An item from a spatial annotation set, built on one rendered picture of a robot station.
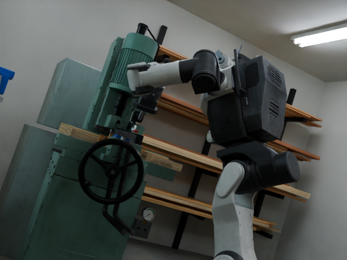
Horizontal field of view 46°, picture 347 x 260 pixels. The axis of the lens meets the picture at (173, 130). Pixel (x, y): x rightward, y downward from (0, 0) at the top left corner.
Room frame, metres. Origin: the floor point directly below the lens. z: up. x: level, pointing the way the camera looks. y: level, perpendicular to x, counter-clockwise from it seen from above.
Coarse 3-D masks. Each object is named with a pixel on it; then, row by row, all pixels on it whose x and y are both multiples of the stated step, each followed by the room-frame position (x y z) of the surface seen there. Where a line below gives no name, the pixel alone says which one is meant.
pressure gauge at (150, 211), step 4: (144, 208) 1.98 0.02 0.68; (148, 208) 1.97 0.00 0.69; (144, 212) 1.96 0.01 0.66; (148, 212) 1.97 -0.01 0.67; (152, 212) 1.98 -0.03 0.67; (144, 216) 1.97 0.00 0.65; (148, 216) 1.97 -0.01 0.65; (152, 216) 1.98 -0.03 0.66; (144, 220) 1.99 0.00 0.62; (148, 220) 1.97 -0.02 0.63
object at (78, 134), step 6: (78, 132) 2.05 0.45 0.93; (84, 132) 2.06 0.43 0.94; (78, 138) 2.05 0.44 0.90; (84, 138) 2.06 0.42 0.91; (90, 138) 2.07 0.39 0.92; (96, 138) 2.08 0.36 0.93; (156, 156) 2.18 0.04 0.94; (174, 162) 2.21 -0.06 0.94; (174, 168) 2.22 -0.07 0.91; (180, 168) 2.23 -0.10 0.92
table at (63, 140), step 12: (60, 144) 1.88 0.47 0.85; (72, 144) 1.90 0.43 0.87; (84, 144) 1.91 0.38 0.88; (96, 156) 1.93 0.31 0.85; (108, 156) 1.86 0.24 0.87; (132, 168) 1.89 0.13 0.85; (144, 168) 2.01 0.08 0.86; (156, 168) 2.03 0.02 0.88; (168, 168) 2.04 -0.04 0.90; (168, 180) 2.05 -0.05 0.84
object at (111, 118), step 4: (108, 116) 2.13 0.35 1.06; (112, 116) 2.05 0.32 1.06; (116, 116) 2.06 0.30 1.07; (108, 120) 2.08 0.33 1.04; (112, 120) 2.05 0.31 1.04; (116, 120) 2.06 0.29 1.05; (120, 120) 2.07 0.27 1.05; (104, 124) 2.17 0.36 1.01; (108, 124) 2.05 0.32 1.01; (112, 124) 2.06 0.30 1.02; (116, 124) 2.06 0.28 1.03; (120, 124) 2.07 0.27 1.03; (108, 128) 2.18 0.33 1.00; (112, 128) 2.06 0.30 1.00; (116, 128) 2.06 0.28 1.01
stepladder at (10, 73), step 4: (0, 68) 2.38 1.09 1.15; (4, 68) 2.40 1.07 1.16; (0, 72) 2.37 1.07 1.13; (4, 72) 2.40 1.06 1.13; (8, 72) 2.40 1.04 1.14; (12, 72) 2.41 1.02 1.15; (0, 76) 2.37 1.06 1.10; (4, 76) 2.39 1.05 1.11; (8, 76) 2.39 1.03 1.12; (12, 76) 2.42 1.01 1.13; (0, 80) 2.37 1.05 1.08; (4, 80) 2.39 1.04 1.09; (0, 84) 2.38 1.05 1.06; (4, 84) 2.39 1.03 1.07; (0, 88) 2.39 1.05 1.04; (4, 88) 2.39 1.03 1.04; (0, 92) 2.39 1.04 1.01; (0, 100) 2.41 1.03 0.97
